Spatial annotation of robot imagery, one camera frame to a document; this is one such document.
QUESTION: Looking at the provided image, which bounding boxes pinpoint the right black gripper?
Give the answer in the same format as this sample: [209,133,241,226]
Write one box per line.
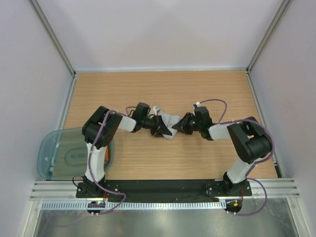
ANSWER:
[172,112,202,135]

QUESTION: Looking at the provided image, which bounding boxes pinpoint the left aluminium frame post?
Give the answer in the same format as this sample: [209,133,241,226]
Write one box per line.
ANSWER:
[28,0,76,77]

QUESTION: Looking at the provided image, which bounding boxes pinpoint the aluminium frame post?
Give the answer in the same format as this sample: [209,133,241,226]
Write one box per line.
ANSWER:
[28,0,76,77]
[246,0,292,74]

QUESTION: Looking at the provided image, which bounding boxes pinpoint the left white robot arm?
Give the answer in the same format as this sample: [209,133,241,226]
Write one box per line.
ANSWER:
[76,102,181,198]

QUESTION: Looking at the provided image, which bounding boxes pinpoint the blue translucent plastic tray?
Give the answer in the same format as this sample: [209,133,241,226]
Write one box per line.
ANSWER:
[37,127,114,182]

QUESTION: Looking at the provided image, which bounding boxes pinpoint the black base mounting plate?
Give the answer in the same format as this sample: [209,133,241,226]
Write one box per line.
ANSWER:
[76,179,252,203]

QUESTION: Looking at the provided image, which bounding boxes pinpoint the right aluminium frame post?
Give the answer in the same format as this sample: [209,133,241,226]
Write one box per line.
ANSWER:
[246,0,292,74]

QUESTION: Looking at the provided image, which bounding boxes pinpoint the orange grey patterned towel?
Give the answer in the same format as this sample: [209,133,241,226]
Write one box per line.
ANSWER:
[104,147,111,167]

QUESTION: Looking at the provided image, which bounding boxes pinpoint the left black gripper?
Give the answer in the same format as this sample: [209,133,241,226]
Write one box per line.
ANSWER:
[141,115,172,138]

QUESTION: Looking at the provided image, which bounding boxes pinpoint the white slotted cable duct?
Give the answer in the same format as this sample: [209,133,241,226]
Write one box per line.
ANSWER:
[41,199,226,211]

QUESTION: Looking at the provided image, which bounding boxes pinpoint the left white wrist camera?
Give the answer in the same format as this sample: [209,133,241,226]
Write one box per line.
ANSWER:
[152,106,160,116]

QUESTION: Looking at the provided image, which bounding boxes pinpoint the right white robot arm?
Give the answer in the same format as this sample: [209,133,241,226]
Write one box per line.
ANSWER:
[172,106,275,196]

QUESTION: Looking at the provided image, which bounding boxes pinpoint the aluminium rail front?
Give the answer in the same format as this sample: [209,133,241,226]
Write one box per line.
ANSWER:
[29,178,300,200]

